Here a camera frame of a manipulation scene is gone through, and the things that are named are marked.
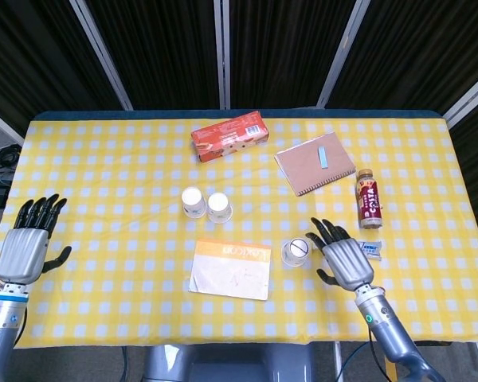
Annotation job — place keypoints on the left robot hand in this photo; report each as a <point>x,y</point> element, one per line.
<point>22,254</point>

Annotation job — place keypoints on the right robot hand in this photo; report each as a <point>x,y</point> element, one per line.
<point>346,262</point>

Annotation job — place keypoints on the white paper cup line mark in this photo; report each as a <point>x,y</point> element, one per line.
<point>296,251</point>

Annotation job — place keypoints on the white paper cup green print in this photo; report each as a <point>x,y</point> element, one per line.
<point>194,203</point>

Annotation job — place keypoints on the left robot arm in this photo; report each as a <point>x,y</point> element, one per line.
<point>2,318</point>

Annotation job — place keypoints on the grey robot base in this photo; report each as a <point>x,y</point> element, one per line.
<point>231,364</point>

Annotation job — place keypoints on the plain white paper cup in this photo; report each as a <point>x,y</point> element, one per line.
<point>219,207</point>

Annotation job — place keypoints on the blue white toothpaste tube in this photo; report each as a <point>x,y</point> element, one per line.
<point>371,250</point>

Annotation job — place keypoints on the red Costa coffee bottle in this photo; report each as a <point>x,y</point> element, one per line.
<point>369,203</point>

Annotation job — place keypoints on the white table leg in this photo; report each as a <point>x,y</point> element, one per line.
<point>337,362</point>

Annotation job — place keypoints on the brown spiral notebook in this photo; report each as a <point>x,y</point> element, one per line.
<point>306,167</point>

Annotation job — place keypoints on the light blue eraser strip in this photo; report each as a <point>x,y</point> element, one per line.
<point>322,157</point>

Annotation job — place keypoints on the yellow white paper card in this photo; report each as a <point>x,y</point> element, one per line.
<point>231,274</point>

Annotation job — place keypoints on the yellow white checkered tablecloth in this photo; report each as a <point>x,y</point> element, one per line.
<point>143,167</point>

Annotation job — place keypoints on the orange snack box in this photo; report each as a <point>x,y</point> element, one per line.
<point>229,137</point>

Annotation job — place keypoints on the white partition frame post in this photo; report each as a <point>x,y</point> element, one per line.
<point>103,55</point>
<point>468,97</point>
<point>2,123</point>
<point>340,55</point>
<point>222,55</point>

